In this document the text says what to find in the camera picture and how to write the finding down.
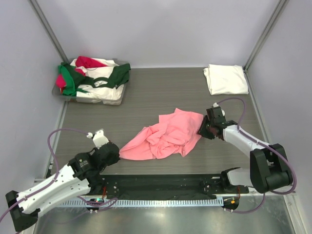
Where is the red t shirt in bin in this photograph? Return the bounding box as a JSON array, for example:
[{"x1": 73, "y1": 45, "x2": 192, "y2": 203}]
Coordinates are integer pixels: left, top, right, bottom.
[{"x1": 56, "y1": 56, "x2": 108, "y2": 89}]

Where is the left aluminium frame post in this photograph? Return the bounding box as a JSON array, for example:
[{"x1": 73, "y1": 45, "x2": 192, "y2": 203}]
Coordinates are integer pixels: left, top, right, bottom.
[{"x1": 28, "y1": 0, "x2": 69, "y2": 62}]

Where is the folded white t shirt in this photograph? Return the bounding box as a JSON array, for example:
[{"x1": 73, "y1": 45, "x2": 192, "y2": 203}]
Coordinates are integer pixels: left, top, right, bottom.
[{"x1": 203, "y1": 64, "x2": 249, "y2": 95}]

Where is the slotted cable duct strip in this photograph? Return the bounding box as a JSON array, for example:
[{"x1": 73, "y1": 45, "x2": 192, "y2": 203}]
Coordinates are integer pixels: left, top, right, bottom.
[{"x1": 58, "y1": 197, "x2": 224, "y2": 209}]

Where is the clear plastic bin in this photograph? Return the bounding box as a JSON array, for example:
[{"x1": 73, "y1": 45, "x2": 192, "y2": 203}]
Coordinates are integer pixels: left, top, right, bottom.
[{"x1": 52, "y1": 56, "x2": 131, "y2": 105}]

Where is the dark green t shirt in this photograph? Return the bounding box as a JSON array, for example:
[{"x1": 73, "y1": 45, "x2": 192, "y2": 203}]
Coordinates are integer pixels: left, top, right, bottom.
[{"x1": 61, "y1": 62, "x2": 131, "y2": 89}]

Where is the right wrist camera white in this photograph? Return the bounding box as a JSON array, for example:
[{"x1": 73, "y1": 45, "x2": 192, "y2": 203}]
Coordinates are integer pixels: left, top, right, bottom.
[{"x1": 213, "y1": 102, "x2": 225, "y2": 116}]

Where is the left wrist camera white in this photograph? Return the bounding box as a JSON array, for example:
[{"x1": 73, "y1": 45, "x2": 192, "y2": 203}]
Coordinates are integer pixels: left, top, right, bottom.
[{"x1": 87, "y1": 129, "x2": 109, "y2": 149}]

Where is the white t shirt in bin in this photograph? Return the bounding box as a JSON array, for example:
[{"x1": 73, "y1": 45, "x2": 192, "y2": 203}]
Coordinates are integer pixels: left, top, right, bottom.
[{"x1": 75, "y1": 58, "x2": 128, "y2": 105}]

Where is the bright green t shirt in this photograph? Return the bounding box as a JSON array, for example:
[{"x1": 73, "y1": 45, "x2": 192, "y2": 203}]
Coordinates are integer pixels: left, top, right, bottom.
[{"x1": 58, "y1": 64, "x2": 77, "y2": 97}]

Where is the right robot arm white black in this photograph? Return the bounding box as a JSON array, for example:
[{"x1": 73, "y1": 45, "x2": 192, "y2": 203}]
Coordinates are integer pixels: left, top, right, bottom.
[{"x1": 197, "y1": 106, "x2": 295, "y2": 194}]

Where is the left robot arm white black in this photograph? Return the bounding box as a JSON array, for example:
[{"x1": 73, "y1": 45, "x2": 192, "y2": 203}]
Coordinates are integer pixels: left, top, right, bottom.
[{"x1": 5, "y1": 142, "x2": 119, "y2": 232}]

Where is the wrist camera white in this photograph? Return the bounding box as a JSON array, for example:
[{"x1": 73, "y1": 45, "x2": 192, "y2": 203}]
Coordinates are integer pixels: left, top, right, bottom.
[
  {"x1": 213, "y1": 102, "x2": 225, "y2": 116},
  {"x1": 87, "y1": 129, "x2": 109, "y2": 149}
]

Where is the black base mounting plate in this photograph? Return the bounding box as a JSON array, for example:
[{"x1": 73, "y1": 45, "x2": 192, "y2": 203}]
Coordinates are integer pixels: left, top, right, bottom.
[{"x1": 88, "y1": 174, "x2": 245, "y2": 200}]

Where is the aluminium frame post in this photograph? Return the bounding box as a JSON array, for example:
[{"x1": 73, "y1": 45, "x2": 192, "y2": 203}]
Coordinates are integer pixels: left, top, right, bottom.
[
  {"x1": 243, "y1": 0, "x2": 290, "y2": 71},
  {"x1": 28, "y1": 0, "x2": 69, "y2": 62}
]

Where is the pink t shirt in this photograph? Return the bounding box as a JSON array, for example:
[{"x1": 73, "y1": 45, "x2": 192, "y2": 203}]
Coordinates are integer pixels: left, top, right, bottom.
[{"x1": 119, "y1": 108, "x2": 204, "y2": 161}]

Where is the right aluminium frame post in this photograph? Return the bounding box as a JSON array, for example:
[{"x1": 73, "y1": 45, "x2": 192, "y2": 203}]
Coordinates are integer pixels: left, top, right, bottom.
[{"x1": 243, "y1": 0, "x2": 290, "y2": 71}]

